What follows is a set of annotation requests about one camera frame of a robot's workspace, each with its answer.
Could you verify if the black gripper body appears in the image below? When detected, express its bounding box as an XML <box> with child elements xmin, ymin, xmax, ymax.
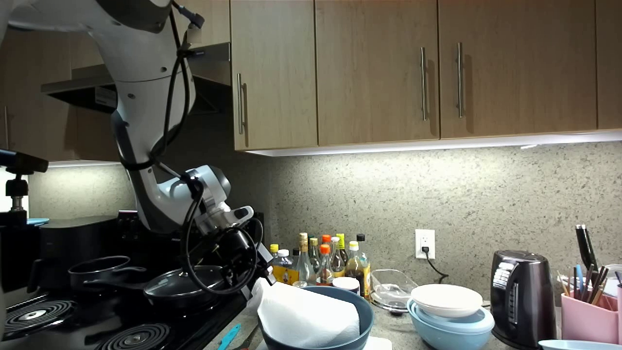
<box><xmin>222</xmin><ymin>221</ymin><xmax>274</xmax><ymax>283</ymax></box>

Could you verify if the white kitchen paper roll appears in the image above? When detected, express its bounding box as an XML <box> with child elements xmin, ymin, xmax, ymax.
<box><xmin>251</xmin><ymin>276</ymin><xmax>362</xmax><ymax>350</ymax></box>

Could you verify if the dark blue bowl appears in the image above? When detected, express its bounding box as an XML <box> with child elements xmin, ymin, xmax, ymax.
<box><xmin>259</xmin><ymin>285</ymin><xmax>376</xmax><ymax>350</ymax></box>

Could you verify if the clear glass bowl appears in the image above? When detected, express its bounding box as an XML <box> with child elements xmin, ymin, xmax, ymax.
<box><xmin>370</xmin><ymin>266</ymin><xmax>420</xmax><ymax>317</ymax></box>

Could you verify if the white bowl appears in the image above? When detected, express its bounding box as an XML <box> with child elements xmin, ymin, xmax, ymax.
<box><xmin>409</xmin><ymin>282</ymin><xmax>484</xmax><ymax>320</ymax></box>

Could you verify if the light blue bowl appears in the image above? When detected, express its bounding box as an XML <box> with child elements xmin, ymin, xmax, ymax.
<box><xmin>407</xmin><ymin>297</ymin><xmax>496</xmax><ymax>350</ymax></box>

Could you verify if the clear bottle white cap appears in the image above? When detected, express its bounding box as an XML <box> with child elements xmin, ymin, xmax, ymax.
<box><xmin>276</xmin><ymin>248</ymin><xmax>298</xmax><ymax>270</ymax></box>

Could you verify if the tall bottle gold cap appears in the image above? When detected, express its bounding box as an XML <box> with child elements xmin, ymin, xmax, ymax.
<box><xmin>296</xmin><ymin>231</ymin><xmax>315</xmax><ymax>287</ymax></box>

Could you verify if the red cap bottle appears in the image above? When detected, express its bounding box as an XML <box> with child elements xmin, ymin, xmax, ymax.
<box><xmin>317</xmin><ymin>243</ymin><xmax>335</xmax><ymax>287</ymax></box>

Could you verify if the black lidded frying pan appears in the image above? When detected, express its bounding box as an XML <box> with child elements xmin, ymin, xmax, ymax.
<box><xmin>142</xmin><ymin>264</ymin><xmax>249</xmax><ymax>309</ymax></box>

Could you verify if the teal knife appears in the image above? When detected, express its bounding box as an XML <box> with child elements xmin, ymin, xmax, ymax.
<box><xmin>216</xmin><ymin>322</ymin><xmax>243</xmax><ymax>350</ymax></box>

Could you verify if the white lid jar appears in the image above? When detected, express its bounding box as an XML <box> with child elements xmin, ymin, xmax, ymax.
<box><xmin>331</xmin><ymin>276</ymin><xmax>362</xmax><ymax>297</ymax></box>

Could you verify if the pale yellow cap bottle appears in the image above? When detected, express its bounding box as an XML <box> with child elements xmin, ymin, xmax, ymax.
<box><xmin>346</xmin><ymin>239</ymin><xmax>374</xmax><ymax>299</ymax></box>

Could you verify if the small black pan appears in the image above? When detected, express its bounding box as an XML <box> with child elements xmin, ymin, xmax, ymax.
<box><xmin>66</xmin><ymin>252</ymin><xmax>152</xmax><ymax>289</ymax></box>

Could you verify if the black pot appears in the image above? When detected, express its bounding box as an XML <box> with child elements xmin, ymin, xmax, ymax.
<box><xmin>35</xmin><ymin>215</ymin><xmax>142</xmax><ymax>289</ymax></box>

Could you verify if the narrow wooden upper cabinet door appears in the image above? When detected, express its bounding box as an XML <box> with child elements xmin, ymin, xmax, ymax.
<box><xmin>230</xmin><ymin>0</ymin><xmax>319</xmax><ymax>153</ymax></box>

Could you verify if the range hood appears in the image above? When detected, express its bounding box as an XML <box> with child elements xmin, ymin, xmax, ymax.
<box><xmin>41</xmin><ymin>42</ymin><xmax>234</xmax><ymax>112</ymax></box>

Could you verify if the black stove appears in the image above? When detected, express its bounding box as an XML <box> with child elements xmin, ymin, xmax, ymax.
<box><xmin>0</xmin><ymin>210</ymin><xmax>269</xmax><ymax>350</ymax></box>

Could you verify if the wooden cabinet above hood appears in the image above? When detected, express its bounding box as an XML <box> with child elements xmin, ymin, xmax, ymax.
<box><xmin>173</xmin><ymin>0</ymin><xmax>232</xmax><ymax>50</ymax></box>

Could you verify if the black electric kettle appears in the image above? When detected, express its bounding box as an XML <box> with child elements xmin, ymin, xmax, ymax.
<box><xmin>490</xmin><ymin>248</ymin><xmax>558</xmax><ymax>350</ymax></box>

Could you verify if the blue pen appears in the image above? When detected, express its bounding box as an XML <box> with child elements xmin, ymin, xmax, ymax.
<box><xmin>572</xmin><ymin>262</ymin><xmax>587</xmax><ymax>299</ymax></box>

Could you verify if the pink utensil holder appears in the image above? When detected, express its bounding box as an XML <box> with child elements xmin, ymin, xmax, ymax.
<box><xmin>560</xmin><ymin>283</ymin><xmax>622</xmax><ymax>346</ymax></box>

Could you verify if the steel upper cabinet handle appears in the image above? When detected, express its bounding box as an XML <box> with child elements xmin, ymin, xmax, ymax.
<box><xmin>237</xmin><ymin>72</ymin><xmax>251</xmax><ymax>136</ymax></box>
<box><xmin>418</xmin><ymin>44</ymin><xmax>432</xmax><ymax>122</ymax></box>
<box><xmin>455</xmin><ymin>40</ymin><xmax>467</xmax><ymax>116</ymax></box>

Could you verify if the white wall outlet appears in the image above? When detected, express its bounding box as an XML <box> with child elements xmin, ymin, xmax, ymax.
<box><xmin>414</xmin><ymin>227</ymin><xmax>438</xmax><ymax>260</ymax></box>

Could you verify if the black plug cable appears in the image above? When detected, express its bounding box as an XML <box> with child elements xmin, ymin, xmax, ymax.
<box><xmin>422</xmin><ymin>245</ymin><xmax>451</xmax><ymax>285</ymax></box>

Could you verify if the black camera tripod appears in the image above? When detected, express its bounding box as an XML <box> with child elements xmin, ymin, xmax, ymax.
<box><xmin>0</xmin><ymin>147</ymin><xmax>51</xmax><ymax>293</ymax></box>

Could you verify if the black handled utensil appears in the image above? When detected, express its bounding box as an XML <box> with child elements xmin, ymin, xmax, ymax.
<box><xmin>574</xmin><ymin>223</ymin><xmax>599</xmax><ymax>278</ymax></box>

